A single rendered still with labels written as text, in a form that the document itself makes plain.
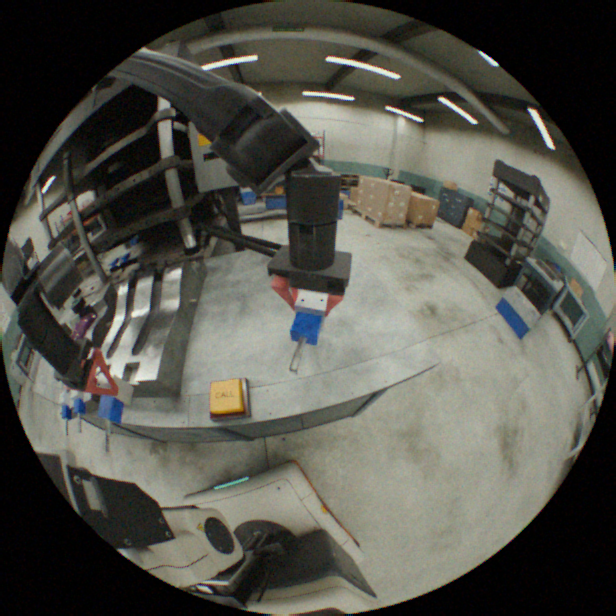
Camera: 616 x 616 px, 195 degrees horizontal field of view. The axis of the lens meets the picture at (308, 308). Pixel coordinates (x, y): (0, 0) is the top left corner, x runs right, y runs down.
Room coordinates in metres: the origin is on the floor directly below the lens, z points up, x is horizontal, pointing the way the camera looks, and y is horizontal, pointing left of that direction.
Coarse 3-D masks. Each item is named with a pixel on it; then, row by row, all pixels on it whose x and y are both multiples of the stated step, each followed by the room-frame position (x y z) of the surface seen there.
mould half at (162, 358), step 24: (168, 264) 0.42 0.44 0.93; (120, 288) 0.31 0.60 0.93; (144, 288) 0.32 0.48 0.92; (168, 288) 0.32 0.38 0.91; (192, 288) 0.39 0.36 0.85; (120, 312) 0.24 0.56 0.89; (144, 312) 0.25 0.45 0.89; (168, 312) 0.26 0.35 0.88; (192, 312) 0.32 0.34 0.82; (168, 336) 0.18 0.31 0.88; (120, 360) 0.10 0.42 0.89; (144, 360) 0.11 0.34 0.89; (168, 360) 0.13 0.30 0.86; (144, 384) 0.07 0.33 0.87; (168, 384) 0.09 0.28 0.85
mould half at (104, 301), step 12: (108, 288) 0.36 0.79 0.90; (96, 300) 0.28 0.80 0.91; (108, 300) 0.32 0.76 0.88; (108, 312) 0.27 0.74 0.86; (72, 324) 0.17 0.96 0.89; (96, 324) 0.19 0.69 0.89; (96, 336) 0.15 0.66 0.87; (96, 348) 0.12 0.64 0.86; (84, 396) -0.03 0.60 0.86; (96, 396) -0.01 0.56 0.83; (60, 408) -0.14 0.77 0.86; (72, 408) -0.10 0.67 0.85; (96, 408) -0.05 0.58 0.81
